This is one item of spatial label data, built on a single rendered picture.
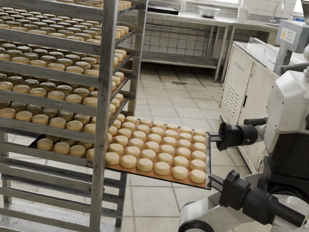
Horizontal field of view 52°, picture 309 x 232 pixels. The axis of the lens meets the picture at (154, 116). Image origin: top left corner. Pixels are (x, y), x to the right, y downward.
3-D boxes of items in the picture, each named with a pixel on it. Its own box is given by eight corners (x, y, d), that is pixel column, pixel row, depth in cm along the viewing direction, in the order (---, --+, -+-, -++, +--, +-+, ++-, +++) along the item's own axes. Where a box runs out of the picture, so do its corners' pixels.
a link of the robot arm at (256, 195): (228, 196, 105) (262, 215, 98) (214, 210, 98) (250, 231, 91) (237, 164, 100) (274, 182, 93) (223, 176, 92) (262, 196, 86)
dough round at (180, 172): (174, 180, 99) (175, 175, 98) (169, 171, 103) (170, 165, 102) (189, 179, 100) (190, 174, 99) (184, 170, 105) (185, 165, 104)
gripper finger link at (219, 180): (211, 174, 103) (228, 183, 99) (206, 178, 100) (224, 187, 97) (212, 170, 102) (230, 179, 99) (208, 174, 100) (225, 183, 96)
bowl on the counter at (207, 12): (199, 17, 451) (201, 8, 446) (194, 14, 480) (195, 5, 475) (221, 20, 456) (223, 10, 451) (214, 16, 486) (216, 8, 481)
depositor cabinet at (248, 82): (215, 117, 352) (233, 41, 318) (277, 124, 358) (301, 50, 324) (252, 188, 235) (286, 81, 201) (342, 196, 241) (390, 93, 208)
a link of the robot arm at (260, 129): (240, 147, 138) (260, 145, 143) (256, 142, 129) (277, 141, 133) (235, 121, 141) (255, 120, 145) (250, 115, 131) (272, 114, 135)
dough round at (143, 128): (150, 131, 127) (151, 127, 126) (144, 136, 123) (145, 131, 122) (140, 127, 129) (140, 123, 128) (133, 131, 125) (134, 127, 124)
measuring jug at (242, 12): (245, 23, 453) (248, 8, 445) (232, 20, 465) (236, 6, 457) (249, 23, 464) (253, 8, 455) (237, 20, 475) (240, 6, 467)
